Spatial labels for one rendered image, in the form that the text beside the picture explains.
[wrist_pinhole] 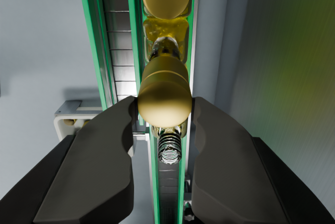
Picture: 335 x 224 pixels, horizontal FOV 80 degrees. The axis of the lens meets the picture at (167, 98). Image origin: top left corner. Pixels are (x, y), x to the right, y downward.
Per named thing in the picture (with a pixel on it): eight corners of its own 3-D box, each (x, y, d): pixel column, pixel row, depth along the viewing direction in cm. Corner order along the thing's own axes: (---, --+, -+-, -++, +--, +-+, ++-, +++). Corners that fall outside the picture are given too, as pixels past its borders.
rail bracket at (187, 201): (202, 180, 66) (209, 222, 54) (181, 180, 66) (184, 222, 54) (203, 171, 64) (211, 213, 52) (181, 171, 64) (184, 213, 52)
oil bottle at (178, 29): (179, 35, 43) (189, 73, 24) (153, 34, 43) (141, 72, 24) (181, 5, 40) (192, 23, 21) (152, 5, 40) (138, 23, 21)
